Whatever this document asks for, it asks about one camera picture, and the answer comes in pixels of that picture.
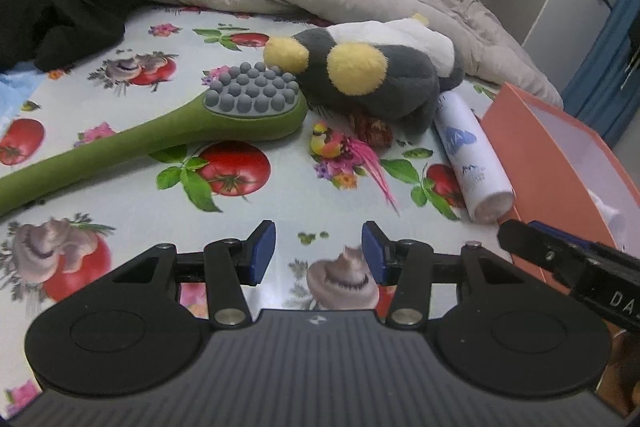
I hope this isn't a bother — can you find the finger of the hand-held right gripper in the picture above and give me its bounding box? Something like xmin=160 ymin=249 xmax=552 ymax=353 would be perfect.
xmin=527 ymin=220 xmax=587 ymax=250
xmin=497 ymin=219 xmax=591 ymax=290

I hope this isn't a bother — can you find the green massage brush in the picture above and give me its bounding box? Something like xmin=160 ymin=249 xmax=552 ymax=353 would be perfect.
xmin=0 ymin=62 xmax=308 ymax=218

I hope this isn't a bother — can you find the orange cardboard box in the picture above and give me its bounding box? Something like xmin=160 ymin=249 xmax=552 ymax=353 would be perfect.
xmin=479 ymin=82 xmax=640 ymax=298

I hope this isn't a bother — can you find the grey wardrobe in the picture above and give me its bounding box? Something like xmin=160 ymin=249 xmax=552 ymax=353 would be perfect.
xmin=452 ymin=0 xmax=640 ymax=98

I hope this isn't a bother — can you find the blue curtain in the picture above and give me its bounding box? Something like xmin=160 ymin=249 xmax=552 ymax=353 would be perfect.
xmin=562 ymin=0 xmax=640 ymax=152

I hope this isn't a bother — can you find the pink feather toy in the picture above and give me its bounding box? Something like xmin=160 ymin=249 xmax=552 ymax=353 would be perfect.
xmin=310 ymin=123 xmax=401 ymax=214

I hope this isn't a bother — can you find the small brown fuzzy item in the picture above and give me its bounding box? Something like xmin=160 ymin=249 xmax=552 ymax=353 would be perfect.
xmin=350 ymin=113 xmax=393 ymax=148

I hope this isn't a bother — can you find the white spray bottle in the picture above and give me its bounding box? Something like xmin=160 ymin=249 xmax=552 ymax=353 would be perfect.
xmin=432 ymin=92 xmax=516 ymax=224

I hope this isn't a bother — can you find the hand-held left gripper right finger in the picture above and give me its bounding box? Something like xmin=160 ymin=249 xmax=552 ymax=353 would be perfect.
xmin=360 ymin=220 xmax=528 ymax=329

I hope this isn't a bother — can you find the grey penguin plush toy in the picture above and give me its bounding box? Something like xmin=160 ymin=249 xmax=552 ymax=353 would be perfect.
xmin=263 ymin=13 xmax=465 ymax=142

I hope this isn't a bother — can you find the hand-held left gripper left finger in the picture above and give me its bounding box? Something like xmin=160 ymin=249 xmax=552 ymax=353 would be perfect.
xmin=111 ymin=219 xmax=277 ymax=329

